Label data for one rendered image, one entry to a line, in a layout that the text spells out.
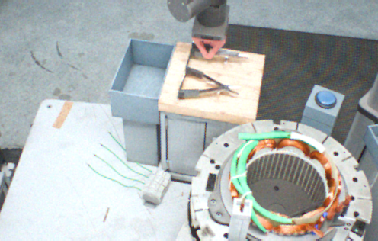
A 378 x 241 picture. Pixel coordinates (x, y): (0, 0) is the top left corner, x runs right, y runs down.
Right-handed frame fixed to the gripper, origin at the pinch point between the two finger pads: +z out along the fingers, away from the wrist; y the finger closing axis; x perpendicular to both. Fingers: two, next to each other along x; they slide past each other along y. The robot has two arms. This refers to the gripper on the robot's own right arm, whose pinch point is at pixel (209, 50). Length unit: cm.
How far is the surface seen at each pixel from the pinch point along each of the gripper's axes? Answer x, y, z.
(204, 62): -0.7, 0.6, 3.0
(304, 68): 38, -112, 109
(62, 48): -86, -103, 111
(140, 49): -16.2, -3.6, 6.1
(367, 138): 35.3, 13.2, 5.1
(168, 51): -9.5, -3.5, 5.3
